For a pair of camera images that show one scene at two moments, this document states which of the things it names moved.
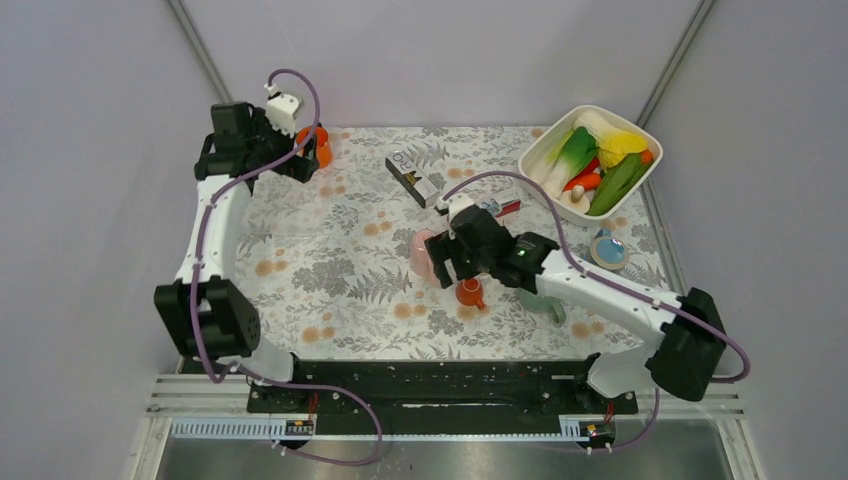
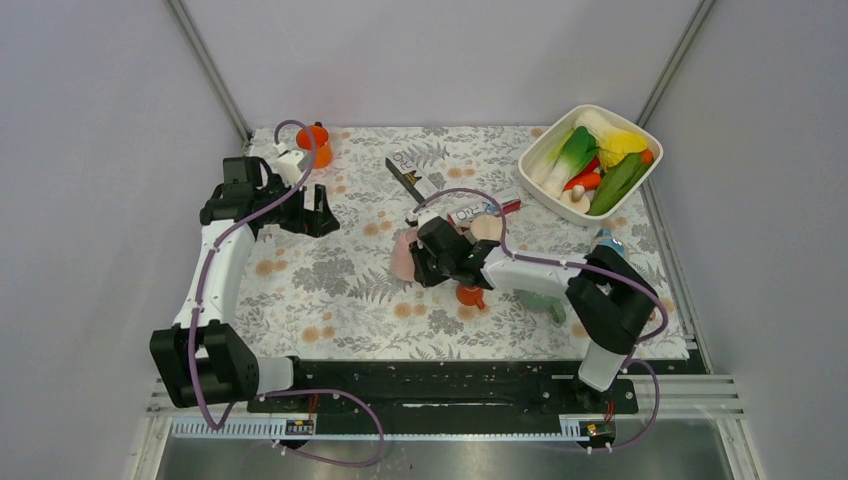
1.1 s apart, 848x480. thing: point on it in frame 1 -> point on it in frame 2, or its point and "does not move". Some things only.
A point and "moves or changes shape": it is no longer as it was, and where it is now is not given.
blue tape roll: x=608 y=252 does not move
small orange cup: x=469 y=292 does not move
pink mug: x=420 y=258 moves or changes shape
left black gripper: x=262 y=125 -> x=317 y=222
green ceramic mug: x=542 y=303 does not move
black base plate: x=440 y=390 does not move
